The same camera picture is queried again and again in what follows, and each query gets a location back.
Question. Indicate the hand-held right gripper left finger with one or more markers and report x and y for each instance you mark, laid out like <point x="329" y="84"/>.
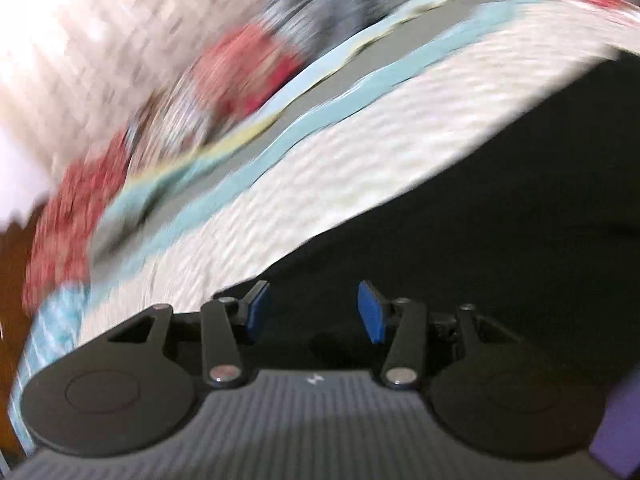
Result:
<point x="258" y="310"/>

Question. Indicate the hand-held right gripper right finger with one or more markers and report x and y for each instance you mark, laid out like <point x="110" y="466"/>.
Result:
<point x="371" y="312"/>

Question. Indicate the black pants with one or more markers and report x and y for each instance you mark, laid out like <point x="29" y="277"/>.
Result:
<point x="500" y="210"/>

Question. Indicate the patterned bedsheet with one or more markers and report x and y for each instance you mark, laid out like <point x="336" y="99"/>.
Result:
<point x="310" y="180"/>

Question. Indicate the teal wavy patterned cloth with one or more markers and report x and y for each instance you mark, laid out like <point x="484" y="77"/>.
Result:
<point x="47" y="340"/>

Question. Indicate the red floral blanket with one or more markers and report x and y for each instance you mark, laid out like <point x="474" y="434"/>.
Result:
<point x="65" y="220"/>

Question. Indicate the floral patterned pillow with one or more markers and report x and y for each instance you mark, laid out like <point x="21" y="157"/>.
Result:
<point x="170" y="115"/>

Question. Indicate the red floral pillow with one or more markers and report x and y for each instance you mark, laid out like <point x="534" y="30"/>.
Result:
<point x="245" y="70"/>

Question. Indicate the carved wooden headboard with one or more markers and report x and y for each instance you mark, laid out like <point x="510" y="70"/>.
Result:
<point x="15" y="280"/>

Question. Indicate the purple clothing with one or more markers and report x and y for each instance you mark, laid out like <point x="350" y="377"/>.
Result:
<point x="622" y="435"/>

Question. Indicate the leaf print curtain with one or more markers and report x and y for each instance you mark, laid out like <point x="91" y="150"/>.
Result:
<point x="100" y="35"/>

